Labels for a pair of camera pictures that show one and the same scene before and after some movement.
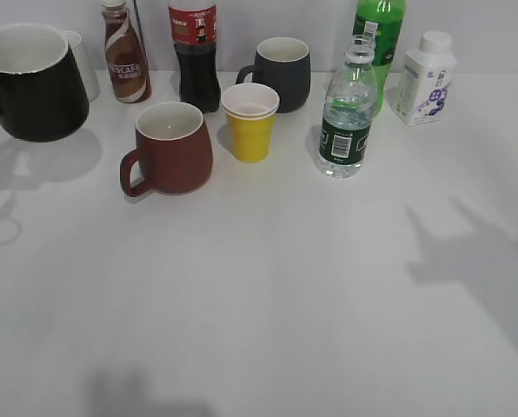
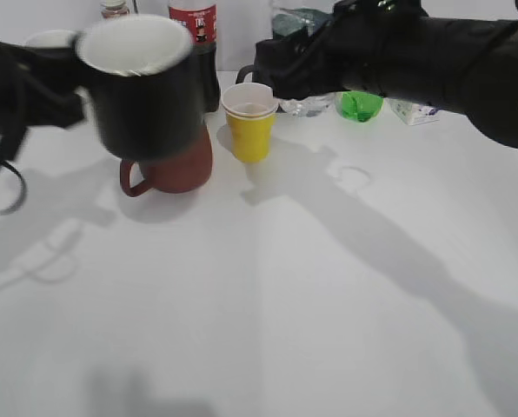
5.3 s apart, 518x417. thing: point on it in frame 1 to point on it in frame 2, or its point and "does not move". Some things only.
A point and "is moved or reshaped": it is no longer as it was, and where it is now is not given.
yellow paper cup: x=251 y=138 does not move
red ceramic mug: x=175 y=148 does not move
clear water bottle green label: x=348 y=110 to x=289 y=22
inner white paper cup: x=249 y=101 does not move
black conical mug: x=34 y=83 is moved or reshaped
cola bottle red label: x=194 y=32 does not move
